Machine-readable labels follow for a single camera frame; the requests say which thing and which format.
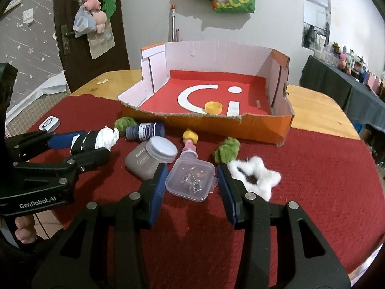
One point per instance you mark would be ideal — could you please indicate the grey eye shadow case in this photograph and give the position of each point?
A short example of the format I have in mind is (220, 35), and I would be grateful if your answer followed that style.
(143, 161)

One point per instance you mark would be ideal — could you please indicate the dark-clothed side table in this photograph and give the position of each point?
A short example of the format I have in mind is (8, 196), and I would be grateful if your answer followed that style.
(357, 101)

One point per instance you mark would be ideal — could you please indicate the orange cardboard box tray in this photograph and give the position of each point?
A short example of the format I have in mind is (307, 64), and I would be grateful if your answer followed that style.
(178, 78)

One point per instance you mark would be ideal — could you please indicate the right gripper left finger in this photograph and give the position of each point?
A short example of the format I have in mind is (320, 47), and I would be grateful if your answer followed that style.
(134, 212)

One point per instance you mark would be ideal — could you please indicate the clear plastic box with clips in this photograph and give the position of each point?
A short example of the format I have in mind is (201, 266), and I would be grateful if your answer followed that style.
(192, 179)

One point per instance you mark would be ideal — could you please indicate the dark wooden door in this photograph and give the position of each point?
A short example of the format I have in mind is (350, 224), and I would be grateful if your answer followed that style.
(88, 56)

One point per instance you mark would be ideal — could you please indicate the small white sticker tag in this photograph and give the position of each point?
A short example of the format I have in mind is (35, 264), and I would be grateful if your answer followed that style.
(102, 81)

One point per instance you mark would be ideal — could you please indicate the round white lid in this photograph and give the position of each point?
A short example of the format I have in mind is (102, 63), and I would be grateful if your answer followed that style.
(162, 149)

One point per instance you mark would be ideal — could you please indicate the green plush toy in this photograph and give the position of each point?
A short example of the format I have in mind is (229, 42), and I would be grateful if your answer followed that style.
(109, 7)

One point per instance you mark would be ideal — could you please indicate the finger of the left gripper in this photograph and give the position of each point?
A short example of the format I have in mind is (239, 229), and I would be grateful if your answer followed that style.
(64, 140)
(80, 163)

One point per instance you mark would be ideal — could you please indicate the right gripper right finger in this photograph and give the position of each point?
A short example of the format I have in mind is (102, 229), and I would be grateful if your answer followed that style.
(304, 258)

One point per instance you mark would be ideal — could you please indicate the metal pole with red tip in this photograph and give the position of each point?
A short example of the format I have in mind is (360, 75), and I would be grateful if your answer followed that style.
(173, 17)

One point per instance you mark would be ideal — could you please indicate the black and white sock roll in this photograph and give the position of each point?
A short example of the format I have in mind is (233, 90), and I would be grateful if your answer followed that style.
(104, 138)

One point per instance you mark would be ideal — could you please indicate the person's left hand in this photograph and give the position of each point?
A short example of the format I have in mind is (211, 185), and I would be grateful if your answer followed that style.
(25, 229)

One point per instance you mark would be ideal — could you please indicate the white square device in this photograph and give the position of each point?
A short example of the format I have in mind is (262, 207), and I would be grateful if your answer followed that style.
(50, 124)

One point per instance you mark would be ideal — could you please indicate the white fluffy scrunchie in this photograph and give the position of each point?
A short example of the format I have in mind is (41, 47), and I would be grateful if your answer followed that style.
(255, 176)

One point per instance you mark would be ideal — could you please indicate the red table cloth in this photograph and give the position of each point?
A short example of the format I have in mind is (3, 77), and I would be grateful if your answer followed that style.
(192, 245)

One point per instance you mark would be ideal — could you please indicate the green fuzzy scrunchie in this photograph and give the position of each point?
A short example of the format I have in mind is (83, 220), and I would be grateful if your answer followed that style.
(227, 151)
(123, 123)

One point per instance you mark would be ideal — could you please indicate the grey plastic bag on door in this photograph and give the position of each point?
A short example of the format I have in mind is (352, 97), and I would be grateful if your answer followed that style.
(84, 22)

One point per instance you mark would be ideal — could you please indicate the yellow-haired pink doll figure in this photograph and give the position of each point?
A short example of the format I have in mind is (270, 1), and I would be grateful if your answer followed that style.
(190, 140)

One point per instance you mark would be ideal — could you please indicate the yellow plastic cap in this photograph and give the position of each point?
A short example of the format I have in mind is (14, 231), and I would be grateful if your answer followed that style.
(213, 108)

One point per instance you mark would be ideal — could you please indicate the dark blue ink bottle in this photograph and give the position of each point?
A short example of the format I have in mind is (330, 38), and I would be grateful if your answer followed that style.
(144, 131)

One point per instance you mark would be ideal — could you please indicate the pink plush toy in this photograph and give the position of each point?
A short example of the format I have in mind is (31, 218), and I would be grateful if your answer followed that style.
(100, 17)

